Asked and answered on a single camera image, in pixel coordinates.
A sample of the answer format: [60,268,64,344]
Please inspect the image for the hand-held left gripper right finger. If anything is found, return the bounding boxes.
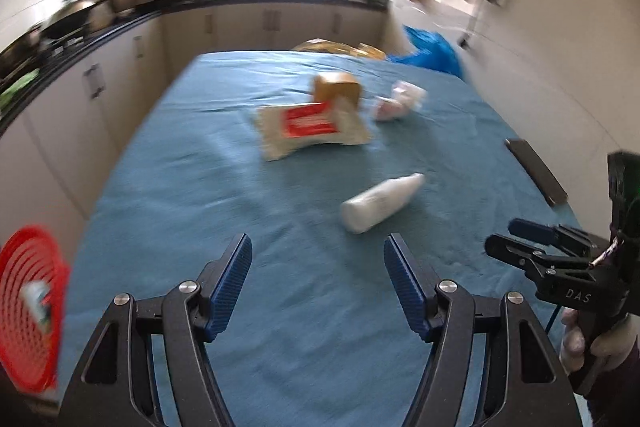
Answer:
[384,233,583,427]

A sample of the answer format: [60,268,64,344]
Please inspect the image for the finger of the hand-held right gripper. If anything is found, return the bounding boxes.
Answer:
[509,218,598,253]
[485,233,551,280]

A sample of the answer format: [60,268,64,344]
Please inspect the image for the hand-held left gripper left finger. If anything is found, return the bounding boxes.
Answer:
[59,233,253,427]

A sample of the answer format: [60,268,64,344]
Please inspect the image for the white plastic bottle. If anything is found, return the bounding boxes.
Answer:
[341,173,426,235]

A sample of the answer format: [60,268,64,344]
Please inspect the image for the white wet wipes packet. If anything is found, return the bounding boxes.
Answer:
[255,102,372,162]

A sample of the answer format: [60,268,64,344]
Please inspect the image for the long orange cardboard box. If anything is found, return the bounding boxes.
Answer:
[311,73,362,115]

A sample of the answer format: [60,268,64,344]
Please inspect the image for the red plastic basket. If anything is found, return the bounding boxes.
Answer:
[0,226,71,393]

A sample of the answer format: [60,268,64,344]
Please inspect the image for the person's right forearm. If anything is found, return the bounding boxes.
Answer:
[585,347,640,427]

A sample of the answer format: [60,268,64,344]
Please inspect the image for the person's right hand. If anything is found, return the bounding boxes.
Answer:
[560,307,640,375]

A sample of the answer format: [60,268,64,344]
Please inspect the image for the blue tablecloth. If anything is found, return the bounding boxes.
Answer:
[60,49,586,427]

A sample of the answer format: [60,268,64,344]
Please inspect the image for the blue plastic bag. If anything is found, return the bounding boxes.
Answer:
[387,25,466,80]

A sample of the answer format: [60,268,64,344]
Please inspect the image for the yellow plastic wrapper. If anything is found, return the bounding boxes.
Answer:
[291,38,388,60]

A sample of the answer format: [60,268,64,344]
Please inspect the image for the white base cabinets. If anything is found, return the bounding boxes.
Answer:
[0,0,388,258]

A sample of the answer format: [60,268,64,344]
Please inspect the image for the black kitchen countertop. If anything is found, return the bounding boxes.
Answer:
[0,0,391,138]

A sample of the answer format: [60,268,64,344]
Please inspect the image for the green cloth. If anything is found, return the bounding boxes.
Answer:
[0,69,41,108]

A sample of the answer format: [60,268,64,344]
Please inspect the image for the wok with lid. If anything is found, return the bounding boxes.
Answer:
[45,0,113,38]

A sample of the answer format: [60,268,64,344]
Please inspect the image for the black power cable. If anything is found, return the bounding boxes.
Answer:
[460,0,486,48]

